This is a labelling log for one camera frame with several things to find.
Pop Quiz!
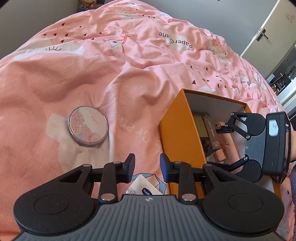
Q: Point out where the brown lettered cosmetic box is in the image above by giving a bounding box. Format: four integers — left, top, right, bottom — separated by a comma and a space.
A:
200, 113, 221, 157

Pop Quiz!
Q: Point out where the plush toys pile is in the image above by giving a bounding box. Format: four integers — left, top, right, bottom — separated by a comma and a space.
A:
78, 0, 97, 12

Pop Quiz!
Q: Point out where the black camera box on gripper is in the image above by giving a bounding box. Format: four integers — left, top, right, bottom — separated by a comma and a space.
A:
262, 112, 291, 185

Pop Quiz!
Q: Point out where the white sachet packet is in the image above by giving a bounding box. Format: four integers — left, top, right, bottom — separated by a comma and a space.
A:
125, 174, 162, 196

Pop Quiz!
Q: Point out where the pink printed bed duvet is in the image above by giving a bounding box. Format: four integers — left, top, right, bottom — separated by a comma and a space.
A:
1, 1, 283, 240

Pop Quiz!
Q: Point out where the orange cardboard box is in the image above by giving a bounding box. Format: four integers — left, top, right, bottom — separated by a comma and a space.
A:
158, 88, 282, 200

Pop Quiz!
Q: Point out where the white door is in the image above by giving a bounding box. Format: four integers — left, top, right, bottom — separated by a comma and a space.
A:
241, 0, 295, 78

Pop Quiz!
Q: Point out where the round pink compact mirror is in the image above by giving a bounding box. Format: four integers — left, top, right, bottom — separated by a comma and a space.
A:
67, 106, 108, 147

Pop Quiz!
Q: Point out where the gold glitter box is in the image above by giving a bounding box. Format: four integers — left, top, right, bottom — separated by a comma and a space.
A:
193, 113, 208, 138

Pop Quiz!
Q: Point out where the black door handle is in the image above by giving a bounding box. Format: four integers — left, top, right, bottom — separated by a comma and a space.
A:
256, 28, 268, 42

